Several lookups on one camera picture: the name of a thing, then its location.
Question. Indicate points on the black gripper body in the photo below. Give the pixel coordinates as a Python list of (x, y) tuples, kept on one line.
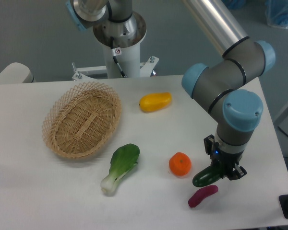
[(227, 158)]

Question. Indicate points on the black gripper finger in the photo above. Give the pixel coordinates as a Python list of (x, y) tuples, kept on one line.
[(236, 173), (211, 149)]

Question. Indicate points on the dark green cucumber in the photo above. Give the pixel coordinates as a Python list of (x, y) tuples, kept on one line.
[(207, 176)]

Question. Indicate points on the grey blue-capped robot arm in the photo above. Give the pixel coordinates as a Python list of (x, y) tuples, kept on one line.
[(218, 90)]

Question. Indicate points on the orange tangerine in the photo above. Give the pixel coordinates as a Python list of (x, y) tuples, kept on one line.
[(180, 164)]

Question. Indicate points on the purple sweet potato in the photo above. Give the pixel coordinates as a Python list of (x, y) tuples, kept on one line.
[(202, 194)]

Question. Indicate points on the yellow mango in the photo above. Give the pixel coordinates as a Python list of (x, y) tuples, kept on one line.
[(155, 101)]

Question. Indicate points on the green bok choy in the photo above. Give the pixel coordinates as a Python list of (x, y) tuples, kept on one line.
[(123, 160)]

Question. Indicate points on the woven wicker basket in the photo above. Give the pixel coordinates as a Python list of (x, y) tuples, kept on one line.
[(82, 121)]

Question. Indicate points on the blue plastic bag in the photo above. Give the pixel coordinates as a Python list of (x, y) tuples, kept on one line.
[(277, 13)]

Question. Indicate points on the white chair armrest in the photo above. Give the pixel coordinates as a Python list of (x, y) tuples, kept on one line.
[(16, 73)]

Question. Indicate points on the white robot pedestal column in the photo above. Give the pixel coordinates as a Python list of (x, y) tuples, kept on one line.
[(121, 44)]

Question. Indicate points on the white pedestal base frame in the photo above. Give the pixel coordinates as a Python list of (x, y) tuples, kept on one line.
[(146, 69)]

